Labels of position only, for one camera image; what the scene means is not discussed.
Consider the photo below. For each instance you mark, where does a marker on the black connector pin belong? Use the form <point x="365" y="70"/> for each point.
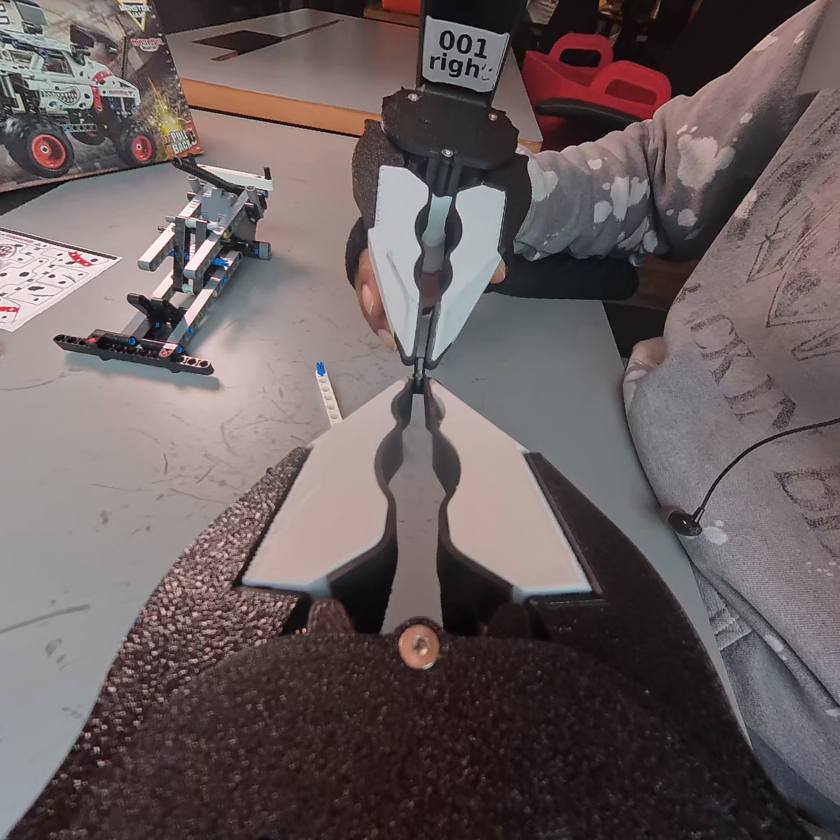
<point x="418" y="375"/>

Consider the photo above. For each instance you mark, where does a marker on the grey black toy truck chassis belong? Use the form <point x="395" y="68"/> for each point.
<point x="197" y="256"/>

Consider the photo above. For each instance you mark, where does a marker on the white angled toy beam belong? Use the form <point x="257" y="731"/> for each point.
<point x="330" y="400"/>

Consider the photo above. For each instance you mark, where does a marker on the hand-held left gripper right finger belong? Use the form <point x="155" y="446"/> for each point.
<point x="512" y="518"/>

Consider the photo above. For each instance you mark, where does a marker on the grey desk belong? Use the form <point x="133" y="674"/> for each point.
<point x="164" y="472"/>

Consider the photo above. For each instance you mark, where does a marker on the person's right forearm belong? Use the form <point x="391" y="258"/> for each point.
<point x="623" y="184"/>

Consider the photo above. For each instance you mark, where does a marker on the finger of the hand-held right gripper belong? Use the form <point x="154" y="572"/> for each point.
<point x="482" y="249"/>
<point x="394" y="249"/>

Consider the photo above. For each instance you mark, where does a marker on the white sticker sheet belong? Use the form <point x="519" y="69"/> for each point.
<point x="46" y="275"/>

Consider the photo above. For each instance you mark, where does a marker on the black office chair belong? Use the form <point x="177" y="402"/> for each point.
<point x="590" y="113"/>

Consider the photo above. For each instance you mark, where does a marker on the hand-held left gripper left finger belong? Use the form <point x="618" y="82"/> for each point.
<point x="321" y="518"/>

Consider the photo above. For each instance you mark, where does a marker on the toy truck set box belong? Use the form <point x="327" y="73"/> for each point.
<point x="79" y="85"/>

